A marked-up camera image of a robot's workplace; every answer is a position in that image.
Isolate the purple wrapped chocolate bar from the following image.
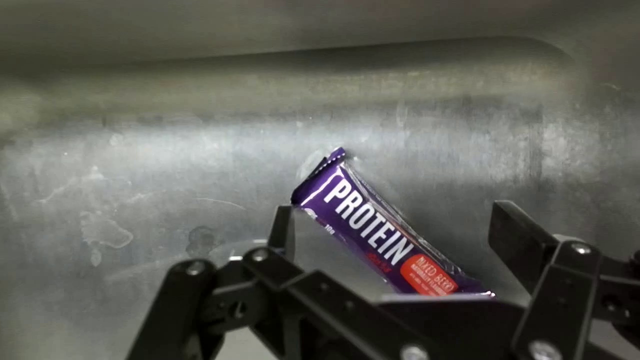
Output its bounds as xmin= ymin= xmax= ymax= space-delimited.
xmin=290 ymin=146 xmax=496 ymax=299

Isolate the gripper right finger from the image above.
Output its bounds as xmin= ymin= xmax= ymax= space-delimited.
xmin=488 ymin=200 xmax=640 ymax=360

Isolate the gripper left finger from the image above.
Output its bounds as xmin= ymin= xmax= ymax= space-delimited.
xmin=126 ymin=204 xmax=432 ymax=360

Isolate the stainless steel sink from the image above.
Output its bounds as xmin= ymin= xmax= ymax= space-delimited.
xmin=0 ymin=0 xmax=640 ymax=360

